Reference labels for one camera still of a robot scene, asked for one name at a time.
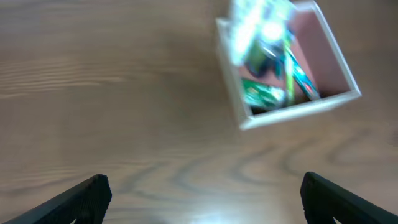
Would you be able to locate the blue foam soap pump bottle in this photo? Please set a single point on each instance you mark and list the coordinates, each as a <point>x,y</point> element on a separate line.
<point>267,50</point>

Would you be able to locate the green Dettol soap box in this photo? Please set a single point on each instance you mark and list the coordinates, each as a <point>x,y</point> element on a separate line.
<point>259,95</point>

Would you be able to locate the green white toothbrush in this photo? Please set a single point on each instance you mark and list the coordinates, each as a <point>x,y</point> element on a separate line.
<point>288,68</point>

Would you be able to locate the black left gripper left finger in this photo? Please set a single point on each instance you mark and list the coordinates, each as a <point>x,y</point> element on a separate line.
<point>86,202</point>

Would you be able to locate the green toothpaste tube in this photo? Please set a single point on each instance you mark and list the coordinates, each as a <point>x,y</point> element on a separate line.
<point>303,80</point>

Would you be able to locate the white box with pink interior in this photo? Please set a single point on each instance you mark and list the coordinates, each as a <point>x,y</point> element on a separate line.
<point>318,53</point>

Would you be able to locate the white Pantene conditioner tube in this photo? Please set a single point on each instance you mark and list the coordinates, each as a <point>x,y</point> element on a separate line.
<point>244,18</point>

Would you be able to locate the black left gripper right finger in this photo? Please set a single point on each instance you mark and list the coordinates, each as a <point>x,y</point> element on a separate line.
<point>324,202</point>

